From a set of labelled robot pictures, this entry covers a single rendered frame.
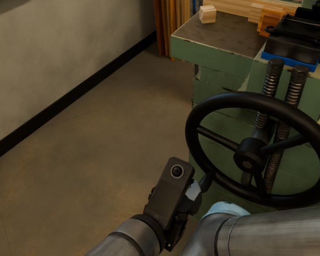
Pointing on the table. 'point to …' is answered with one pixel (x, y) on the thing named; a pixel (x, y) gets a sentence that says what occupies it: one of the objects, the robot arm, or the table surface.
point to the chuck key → (302, 22)
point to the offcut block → (207, 14)
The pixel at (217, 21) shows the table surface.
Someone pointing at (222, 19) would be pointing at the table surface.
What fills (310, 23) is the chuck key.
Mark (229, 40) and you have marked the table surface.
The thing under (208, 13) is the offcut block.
